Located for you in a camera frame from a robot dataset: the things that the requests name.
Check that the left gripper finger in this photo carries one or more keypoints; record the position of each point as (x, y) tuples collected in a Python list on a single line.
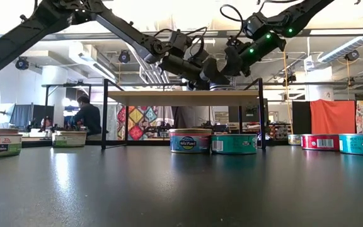
[(198, 85), (216, 72)]

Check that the teal skipjack tuna can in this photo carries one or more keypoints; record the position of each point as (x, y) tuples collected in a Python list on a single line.
[(234, 144), (361, 144)]

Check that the blue yellow yellowfin can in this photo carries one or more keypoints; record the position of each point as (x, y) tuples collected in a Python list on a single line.
[(294, 140)]

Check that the red seafood can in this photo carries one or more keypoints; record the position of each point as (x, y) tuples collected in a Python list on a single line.
[(320, 142)]

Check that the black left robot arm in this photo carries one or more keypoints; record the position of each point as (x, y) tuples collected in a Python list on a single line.
[(17, 41)]

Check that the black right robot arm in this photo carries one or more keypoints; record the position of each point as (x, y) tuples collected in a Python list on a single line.
[(295, 19)]

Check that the colourful patchwork quilt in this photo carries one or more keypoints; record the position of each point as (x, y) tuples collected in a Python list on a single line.
[(137, 123)]

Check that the black panel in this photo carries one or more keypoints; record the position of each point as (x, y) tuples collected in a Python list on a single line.
[(301, 118)]

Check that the person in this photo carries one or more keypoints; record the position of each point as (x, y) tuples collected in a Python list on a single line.
[(88, 118), (46, 123)]

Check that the orange cloth panel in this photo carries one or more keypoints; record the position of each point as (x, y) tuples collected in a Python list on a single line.
[(332, 116)]

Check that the wooden shelf with black frame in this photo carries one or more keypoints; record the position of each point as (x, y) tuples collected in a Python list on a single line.
[(184, 98)]

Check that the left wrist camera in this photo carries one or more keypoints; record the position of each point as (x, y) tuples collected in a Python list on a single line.
[(200, 53)]

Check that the black ceiling camera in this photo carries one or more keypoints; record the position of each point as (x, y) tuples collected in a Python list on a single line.
[(352, 55), (22, 63), (124, 57)]

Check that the black metal background frame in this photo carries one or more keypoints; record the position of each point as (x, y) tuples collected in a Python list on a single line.
[(65, 85)]

